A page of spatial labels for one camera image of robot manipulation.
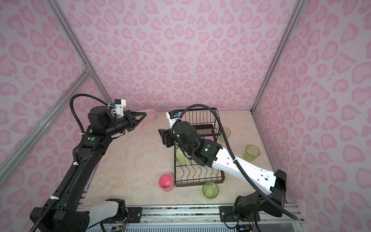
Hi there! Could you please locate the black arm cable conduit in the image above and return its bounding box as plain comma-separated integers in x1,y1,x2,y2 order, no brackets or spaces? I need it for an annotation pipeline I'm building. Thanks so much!
170,104,299,220
69,93,109,134

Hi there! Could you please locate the magenta pink plastic cup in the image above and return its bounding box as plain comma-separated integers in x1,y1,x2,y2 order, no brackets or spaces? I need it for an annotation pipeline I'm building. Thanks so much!
158,174,174,192

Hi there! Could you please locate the clear pink plastic cup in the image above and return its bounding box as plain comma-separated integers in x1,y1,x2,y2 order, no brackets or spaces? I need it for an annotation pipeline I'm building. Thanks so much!
139,109,157,128

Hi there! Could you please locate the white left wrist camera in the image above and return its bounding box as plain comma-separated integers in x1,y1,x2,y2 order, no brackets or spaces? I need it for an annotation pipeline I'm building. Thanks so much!
108,99,127,119

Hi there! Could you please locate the aluminium corner frame post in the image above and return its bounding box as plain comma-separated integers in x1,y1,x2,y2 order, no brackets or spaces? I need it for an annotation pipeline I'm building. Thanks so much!
44,0,112,103
250,0,308,115

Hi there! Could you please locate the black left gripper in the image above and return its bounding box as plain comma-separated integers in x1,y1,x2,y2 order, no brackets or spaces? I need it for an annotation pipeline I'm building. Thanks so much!
105,111,147,138

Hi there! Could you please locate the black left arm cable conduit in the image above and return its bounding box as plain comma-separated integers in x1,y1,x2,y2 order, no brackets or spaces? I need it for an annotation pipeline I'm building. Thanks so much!
69,93,109,134

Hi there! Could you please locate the clear green plastic cup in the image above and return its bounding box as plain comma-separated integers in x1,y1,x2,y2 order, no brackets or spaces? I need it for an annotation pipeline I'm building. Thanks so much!
243,145,260,162

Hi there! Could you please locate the light green ceramic mug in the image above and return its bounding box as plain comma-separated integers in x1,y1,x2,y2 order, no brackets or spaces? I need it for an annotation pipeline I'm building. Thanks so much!
175,148,190,166

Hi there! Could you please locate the aluminium corner frame post right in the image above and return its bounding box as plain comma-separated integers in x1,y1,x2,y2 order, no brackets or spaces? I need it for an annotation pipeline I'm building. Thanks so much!
250,0,308,115

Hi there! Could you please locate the black wire dish rack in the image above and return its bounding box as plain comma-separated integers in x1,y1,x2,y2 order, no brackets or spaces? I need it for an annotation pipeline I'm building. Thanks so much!
174,107,225,187

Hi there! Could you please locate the bright green clear cup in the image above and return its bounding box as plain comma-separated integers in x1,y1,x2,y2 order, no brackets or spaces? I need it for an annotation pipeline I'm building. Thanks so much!
203,181,219,199

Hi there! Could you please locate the aluminium diagonal frame bar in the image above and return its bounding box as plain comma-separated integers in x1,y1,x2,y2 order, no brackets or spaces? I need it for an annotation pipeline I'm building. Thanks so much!
1,68,91,186

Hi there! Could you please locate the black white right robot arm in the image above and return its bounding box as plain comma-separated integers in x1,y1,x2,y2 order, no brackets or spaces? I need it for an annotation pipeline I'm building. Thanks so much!
158,122,289,220

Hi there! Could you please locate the frosted pale green textured cup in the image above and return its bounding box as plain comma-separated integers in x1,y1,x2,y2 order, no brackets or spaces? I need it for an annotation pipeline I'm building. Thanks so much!
218,127,231,143

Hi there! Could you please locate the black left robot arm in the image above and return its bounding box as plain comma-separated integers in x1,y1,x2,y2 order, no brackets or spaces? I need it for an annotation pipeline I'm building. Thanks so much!
30,106,147,232

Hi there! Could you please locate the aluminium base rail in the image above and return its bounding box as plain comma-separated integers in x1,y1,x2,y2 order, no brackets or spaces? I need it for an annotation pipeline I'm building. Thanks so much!
54,204,308,232

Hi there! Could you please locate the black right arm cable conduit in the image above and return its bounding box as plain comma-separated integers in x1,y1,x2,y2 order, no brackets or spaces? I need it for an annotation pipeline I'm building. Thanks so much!
170,104,299,220

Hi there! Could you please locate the aluminium corner frame post left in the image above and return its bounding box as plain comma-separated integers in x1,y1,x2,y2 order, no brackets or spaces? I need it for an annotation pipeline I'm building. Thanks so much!
44,0,112,103

